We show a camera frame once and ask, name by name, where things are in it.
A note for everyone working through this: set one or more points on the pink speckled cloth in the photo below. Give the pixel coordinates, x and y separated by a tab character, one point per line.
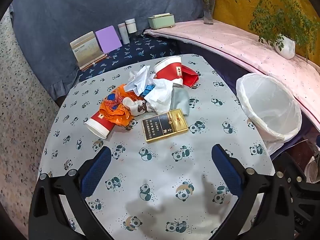
237	45

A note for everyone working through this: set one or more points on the white lidded jar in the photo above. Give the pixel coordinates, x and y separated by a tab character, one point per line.
130	25

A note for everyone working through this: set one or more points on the green leafy plant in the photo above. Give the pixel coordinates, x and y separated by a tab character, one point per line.
275	12

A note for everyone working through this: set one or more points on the bin with white liner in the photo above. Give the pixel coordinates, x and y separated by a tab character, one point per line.
271	105

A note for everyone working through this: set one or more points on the orange plastic bag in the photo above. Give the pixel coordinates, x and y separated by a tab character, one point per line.
113	108

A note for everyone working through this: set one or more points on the large red paper cup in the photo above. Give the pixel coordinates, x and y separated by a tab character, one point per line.
167	71

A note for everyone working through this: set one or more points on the small blue packet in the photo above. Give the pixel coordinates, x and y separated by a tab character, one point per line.
149	89

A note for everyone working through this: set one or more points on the small red paper cup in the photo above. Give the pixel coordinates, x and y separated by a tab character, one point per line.
100	125

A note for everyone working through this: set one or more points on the grey face mask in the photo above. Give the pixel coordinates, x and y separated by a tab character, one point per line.
181	100

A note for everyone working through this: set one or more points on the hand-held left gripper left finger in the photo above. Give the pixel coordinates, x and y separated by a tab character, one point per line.
97	172

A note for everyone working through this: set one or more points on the purple notebook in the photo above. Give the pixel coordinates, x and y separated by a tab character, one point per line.
108	38

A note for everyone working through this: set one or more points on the mustard yellow cloth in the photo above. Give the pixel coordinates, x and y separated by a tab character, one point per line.
235	2

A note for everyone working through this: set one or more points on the red paper envelope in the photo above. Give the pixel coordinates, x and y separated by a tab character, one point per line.
191	78

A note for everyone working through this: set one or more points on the white plant pot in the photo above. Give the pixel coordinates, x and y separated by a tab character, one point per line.
285	46

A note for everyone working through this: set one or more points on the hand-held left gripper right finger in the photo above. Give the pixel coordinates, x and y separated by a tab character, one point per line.
226	167

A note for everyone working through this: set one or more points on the clear glass vase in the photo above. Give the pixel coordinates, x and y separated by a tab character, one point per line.
208	11

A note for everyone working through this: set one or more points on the white paper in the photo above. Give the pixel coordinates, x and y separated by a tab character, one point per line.
138	80

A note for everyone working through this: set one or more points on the pale green tissue box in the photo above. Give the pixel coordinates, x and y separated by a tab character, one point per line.
161	21

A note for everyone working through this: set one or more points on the white slim bottle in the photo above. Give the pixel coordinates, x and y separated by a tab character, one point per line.
123	33

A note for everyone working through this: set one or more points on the panda print tablecloth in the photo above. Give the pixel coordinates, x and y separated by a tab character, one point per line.
155	167

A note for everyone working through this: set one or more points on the open beige booklet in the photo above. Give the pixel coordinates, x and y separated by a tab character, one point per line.
86	50

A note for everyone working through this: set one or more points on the white paper towel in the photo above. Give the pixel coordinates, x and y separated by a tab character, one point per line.
160	95

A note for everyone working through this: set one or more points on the blue-grey ruffled blanket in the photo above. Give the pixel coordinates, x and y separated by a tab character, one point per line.
57	17

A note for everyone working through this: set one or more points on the white stained sock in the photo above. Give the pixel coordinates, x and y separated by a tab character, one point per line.
136	106

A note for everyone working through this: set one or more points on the black and gold cigarette box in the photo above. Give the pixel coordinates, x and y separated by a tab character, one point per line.
163	127

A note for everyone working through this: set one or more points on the navy palm print cloth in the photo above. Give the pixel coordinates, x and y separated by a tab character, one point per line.
140	51

